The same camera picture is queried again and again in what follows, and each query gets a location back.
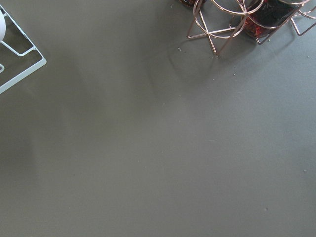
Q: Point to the dark sauce bottle white cap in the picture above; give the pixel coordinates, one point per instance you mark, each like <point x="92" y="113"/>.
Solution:
<point x="271" y="14"/>

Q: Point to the copper wire bottle rack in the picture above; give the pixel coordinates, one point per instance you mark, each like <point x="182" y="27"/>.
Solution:
<point x="220" y="21"/>

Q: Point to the white wire rack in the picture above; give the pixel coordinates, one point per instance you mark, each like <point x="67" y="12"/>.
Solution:
<point x="19" y="56"/>

